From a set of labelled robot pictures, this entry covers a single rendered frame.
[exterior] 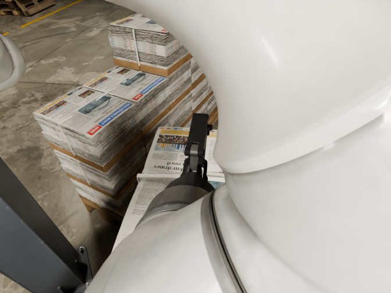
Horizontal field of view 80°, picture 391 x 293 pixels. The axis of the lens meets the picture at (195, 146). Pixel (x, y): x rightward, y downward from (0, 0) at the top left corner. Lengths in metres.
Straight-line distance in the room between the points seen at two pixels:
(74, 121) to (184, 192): 0.95
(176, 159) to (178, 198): 0.34
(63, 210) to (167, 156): 1.43
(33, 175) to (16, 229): 1.23
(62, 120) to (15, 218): 0.43
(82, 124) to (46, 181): 1.13
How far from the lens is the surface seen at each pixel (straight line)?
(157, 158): 0.57
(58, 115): 1.22
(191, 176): 0.29
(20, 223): 1.06
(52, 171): 2.23
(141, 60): 1.44
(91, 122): 1.11
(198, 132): 0.33
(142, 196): 0.50
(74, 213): 1.88
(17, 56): 0.87
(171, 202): 0.22
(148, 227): 0.16
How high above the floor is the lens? 1.43
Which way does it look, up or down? 43 degrees down
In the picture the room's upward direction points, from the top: straight up
